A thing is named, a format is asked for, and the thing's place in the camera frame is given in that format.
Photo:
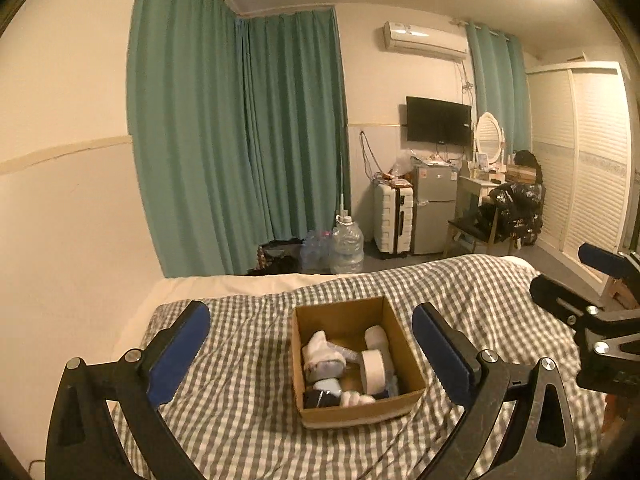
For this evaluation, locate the black wall television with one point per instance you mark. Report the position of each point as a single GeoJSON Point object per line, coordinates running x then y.
{"type": "Point", "coordinates": [439, 122]}

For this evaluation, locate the white louvred wardrobe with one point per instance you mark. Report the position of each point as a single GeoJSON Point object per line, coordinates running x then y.
{"type": "Point", "coordinates": [581, 136]}

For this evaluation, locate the white oval mirror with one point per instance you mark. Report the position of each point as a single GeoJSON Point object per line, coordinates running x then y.
{"type": "Point", "coordinates": [489, 138]}

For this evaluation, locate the green curtain right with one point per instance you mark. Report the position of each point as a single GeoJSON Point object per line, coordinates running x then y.
{"type": "Point", "coordinates": [500, 82]}

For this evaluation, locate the white suitcase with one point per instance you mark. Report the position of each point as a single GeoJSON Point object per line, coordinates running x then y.
{"type": "Point", "coordinates": [392, 219]}

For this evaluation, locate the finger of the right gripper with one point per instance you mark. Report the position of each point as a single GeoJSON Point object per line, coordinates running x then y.
{"type": "Point", "coordinates": [573, 310]}
{"type": "Point", "coordinates": [620, 265]}

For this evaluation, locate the large water bottle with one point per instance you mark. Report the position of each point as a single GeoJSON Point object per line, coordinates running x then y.
{"type": "Point", "coordinates": [346, 252]}

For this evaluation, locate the white hair dryer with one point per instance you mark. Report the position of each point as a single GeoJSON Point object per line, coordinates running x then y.
{"type": "Point", "coordinates": [333, 368]}

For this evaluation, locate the green curtain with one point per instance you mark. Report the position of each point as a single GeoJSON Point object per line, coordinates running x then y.
{"type": "Point", "coordinates": [500, 82]}
{"type": "Point", "coordinates": [239, 129]}

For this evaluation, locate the silver mini fridge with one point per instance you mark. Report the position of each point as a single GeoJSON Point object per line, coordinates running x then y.
{"type": "Point", "coordinates": [434, 193]}

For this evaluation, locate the green curtain left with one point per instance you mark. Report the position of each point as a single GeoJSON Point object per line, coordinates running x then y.
{"type": "Point", "coordinates": [239, 129]}

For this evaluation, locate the wooden dressing table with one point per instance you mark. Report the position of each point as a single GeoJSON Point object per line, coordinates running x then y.
{"type": "Point", "coordinates": [462, 229]}

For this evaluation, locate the brown cardboard box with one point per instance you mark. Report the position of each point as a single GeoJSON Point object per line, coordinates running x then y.
{"type": "Point", "coordinates": [352, 364]}

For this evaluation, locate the black bag on chair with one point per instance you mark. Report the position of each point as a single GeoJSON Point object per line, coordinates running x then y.
{"type": "Point", "coordinates": [519, 203]}

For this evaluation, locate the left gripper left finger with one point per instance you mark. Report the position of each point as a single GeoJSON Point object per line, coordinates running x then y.
{"type": "Point", "coordinates": [82, 439]}

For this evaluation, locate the white knit glove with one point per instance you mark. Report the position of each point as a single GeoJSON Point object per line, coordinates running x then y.
{"type": "Point", "coordinates": [351, 398]}

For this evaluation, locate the grey checkered bed cover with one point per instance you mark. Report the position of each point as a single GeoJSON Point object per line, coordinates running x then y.
{"type": "Point", "coordinates": [239, 412]}

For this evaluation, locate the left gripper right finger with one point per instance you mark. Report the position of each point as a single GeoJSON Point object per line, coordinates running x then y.
{"type": "Point", "coordinates": [539, 440]}

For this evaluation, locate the white earbuds case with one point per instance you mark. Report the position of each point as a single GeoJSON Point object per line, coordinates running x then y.
{"type": "Point", "coordinates": [329, 385]}

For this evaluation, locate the white air conditioner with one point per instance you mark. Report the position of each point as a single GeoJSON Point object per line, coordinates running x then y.
{"type": "Point", "coordinates": [428, 41]}

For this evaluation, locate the white folded sock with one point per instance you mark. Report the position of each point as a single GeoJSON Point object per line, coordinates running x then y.
{"type": "Point", "coordinates": [317, 350]}

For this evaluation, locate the white tape roll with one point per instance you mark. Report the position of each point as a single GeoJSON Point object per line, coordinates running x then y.
{"type": "Point", "coordinates": [372, 372]}

